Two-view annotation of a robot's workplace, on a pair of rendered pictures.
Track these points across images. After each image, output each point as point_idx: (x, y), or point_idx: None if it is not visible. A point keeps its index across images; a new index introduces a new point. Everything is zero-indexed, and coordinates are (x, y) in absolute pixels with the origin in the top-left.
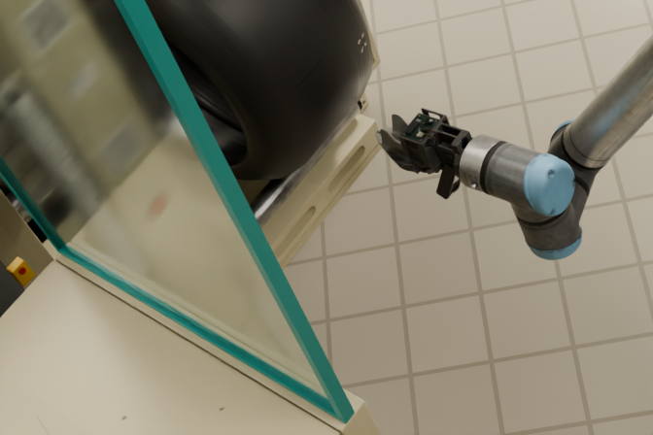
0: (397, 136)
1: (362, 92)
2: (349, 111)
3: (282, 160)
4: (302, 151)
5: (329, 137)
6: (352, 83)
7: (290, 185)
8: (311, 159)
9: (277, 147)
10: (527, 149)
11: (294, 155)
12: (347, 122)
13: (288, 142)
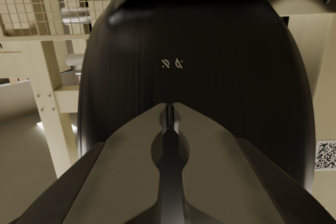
0: (161, 156)
1: (125, 116)
2: (159, 94)
3: (310, 125)
4: (298, 143)
5: None
6: (165, 195)
7: None
8: None
9: (312, 167)
10: None
11: (305, 138)
12: None
13: (307, 180)
